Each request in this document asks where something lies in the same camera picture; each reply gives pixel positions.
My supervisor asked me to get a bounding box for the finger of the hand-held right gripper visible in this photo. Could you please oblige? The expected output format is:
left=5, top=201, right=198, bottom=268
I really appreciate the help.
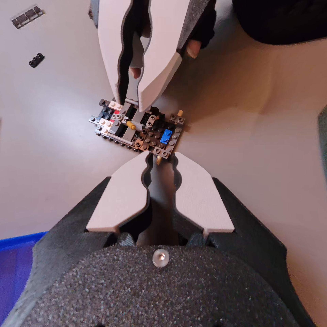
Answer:
left=97, top=0, right=134, bottom=105
left=137, top=0, right=190, bottom=113

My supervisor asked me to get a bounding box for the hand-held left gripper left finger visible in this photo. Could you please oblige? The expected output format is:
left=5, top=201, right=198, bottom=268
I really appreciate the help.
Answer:
left=86, top=152, right=152, bottom=235

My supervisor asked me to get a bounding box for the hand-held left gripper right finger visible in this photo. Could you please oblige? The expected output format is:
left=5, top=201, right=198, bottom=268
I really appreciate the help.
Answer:
left=172, top=151, right=236, bottom=238

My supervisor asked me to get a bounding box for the lego car model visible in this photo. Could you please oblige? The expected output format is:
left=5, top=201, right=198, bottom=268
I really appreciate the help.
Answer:
left=87, top=97, right=186, bottom=165

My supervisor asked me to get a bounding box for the blue plastic bin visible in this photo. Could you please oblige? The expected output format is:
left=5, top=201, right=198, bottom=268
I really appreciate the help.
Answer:
left=0, top=232, right=47, bottom=320

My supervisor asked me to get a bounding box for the small black lego beam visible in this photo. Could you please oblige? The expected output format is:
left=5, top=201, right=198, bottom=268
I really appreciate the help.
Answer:
left=29, top=52, right=46, bottom=69

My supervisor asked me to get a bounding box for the black rough rounded object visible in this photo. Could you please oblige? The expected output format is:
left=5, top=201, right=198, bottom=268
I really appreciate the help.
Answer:
left=232, top=0, right=327, bottom=46

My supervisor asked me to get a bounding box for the small flat black piece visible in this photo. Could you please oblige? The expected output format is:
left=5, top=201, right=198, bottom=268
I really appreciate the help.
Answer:
left=11, top=4, right=46, bottom=30

